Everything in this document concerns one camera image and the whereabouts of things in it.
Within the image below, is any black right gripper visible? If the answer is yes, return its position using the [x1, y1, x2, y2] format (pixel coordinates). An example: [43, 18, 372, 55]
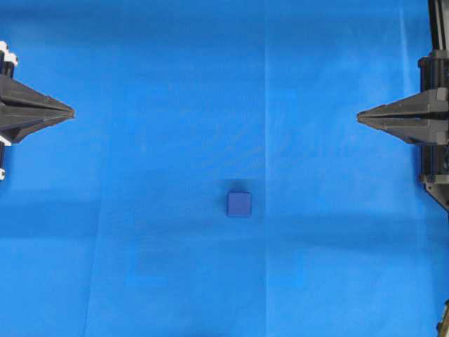
[356, 50, 449, 211]

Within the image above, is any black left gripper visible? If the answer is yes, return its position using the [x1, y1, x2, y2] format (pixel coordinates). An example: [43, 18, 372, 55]
[0, 41, 76, 180]

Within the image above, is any blue cube block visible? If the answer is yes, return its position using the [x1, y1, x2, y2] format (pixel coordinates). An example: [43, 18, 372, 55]
[227, 191, 252, 218]

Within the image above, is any black table edge rail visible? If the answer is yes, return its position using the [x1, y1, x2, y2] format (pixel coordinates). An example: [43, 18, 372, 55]
[428, 0, 449, 51]

